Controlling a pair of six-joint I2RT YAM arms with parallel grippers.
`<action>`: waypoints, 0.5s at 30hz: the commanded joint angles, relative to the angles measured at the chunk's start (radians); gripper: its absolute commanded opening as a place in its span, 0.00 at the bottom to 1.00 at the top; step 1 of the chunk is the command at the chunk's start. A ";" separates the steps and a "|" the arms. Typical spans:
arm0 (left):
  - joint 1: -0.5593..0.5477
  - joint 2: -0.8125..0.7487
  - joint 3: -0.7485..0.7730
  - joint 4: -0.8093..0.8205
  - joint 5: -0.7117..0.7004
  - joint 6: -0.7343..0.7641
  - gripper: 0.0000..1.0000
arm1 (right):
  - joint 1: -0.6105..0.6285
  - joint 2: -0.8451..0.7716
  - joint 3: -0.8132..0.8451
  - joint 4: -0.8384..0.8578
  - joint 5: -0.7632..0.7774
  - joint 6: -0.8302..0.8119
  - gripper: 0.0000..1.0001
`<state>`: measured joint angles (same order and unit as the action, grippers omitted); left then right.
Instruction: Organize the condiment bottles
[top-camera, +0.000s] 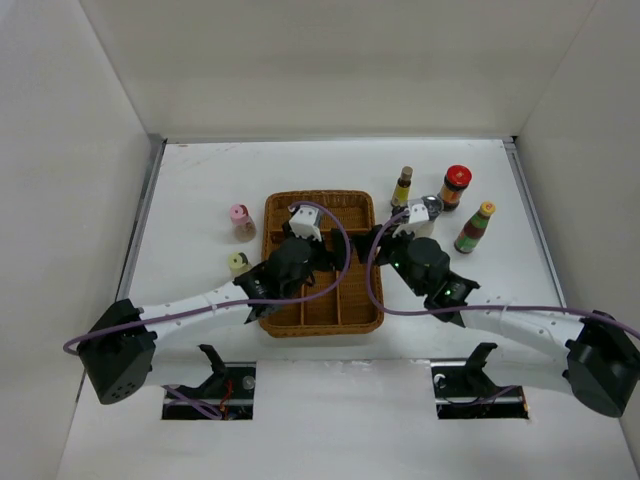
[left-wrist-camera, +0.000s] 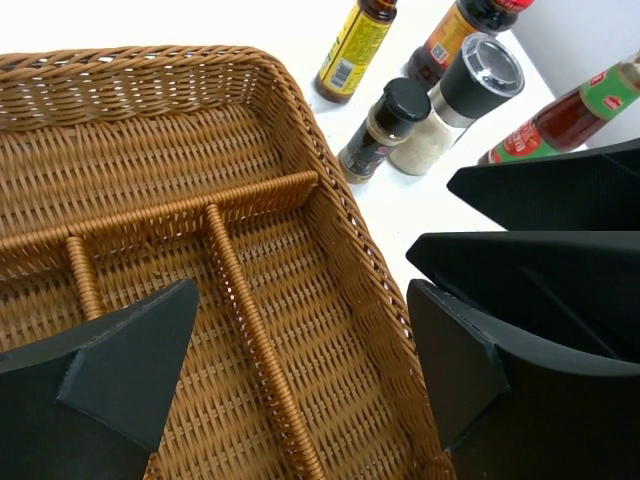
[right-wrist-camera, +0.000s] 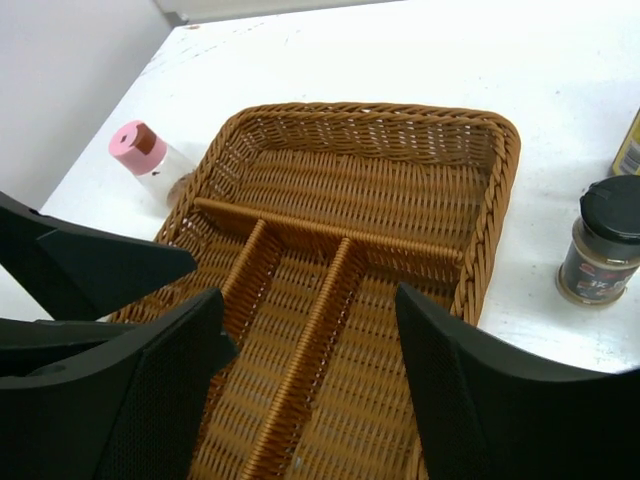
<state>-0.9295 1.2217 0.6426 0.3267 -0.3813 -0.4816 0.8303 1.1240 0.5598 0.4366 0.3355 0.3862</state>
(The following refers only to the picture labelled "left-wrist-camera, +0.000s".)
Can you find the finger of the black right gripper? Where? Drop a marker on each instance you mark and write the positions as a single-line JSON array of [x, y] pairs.
[[590, 190]]

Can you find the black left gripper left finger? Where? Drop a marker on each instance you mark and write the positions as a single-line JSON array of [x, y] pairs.
[[92, 402]]

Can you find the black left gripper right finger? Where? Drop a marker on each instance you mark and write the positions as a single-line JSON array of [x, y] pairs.
[[529, 347]]

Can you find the green label red sauce bottle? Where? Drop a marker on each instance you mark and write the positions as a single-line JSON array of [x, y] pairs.
[[569, 121]]

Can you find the salt grinder black top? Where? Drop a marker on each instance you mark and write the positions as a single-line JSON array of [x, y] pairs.
[[483, 76]]

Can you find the red cap dark sauce jar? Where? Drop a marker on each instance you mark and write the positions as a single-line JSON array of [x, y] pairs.
[[429, 62]]

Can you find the small black cap pepper shaker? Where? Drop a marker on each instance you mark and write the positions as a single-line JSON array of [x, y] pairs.
[[390, 121]]

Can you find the yellow label brown bottle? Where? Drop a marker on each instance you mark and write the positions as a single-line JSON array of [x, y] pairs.
[[354, 48]]

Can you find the brown wicker divided basket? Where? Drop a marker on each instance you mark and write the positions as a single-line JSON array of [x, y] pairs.
[[124, 170]]

